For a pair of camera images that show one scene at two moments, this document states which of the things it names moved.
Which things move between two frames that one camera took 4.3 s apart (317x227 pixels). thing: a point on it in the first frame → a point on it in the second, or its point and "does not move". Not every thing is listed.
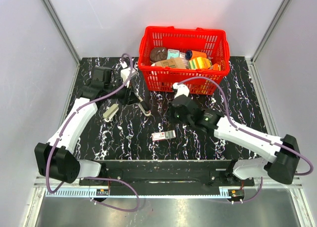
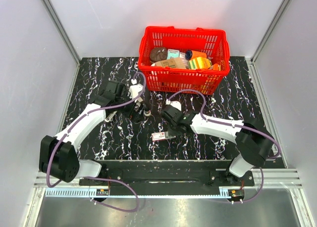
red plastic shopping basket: [213, 42] does not move
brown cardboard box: [174, 63] does not move
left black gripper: [130, 97] → [134, 116]
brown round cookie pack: [158, 54] does not move
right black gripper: [172, 109] → [172, 132]
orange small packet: [215, 67] does not move
